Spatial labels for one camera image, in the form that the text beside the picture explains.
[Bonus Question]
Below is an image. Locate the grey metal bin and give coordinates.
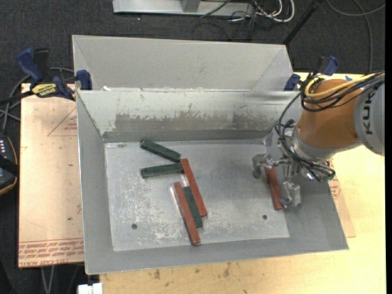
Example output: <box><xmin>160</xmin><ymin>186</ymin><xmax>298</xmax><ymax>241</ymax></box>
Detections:
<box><xmin>72</xmin><ymin>34</ymin><xmax>350</xmax><ymax>276</ymax></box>

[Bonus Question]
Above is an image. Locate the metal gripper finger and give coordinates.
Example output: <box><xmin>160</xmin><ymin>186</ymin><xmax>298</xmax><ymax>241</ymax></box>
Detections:
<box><xmin>251</xmin><ymin>153</ymin><xmax>275</xmax><ymax>179</ymax></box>
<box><xmin>279</xmin><ymin>180</ymin><xmax>302</xmax><ymax>209</ymax></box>

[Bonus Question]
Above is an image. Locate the red-brown flat block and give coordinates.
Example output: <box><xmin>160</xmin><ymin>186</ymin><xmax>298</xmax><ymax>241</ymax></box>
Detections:
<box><xmin>173</xmin><ymin>181</ymin><xmax>202</xmax><ymax>246</ymax></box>
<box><xmin>180</xmin><ymin>157</ymin><xmax>208</xmax><ymax>218</ymax></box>
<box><xmin>263</xmin><ymin>167</ymin><xmax>285</xmax><ymax>211</ymax></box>

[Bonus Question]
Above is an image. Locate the dark green flat block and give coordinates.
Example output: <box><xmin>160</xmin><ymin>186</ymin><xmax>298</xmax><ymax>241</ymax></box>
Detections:
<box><xmin>140</xmin><ymin>163</ymin><xmax>185</xmax><ymax>179</ymax></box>
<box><xmin>140</xmin><ymin>138</ymin><xmax>182</xmax><ymax>164</ymax></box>
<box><xmin>182</xmin><ymin>186</ymin><xmax>204</xmax><ymax>229</ymax></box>

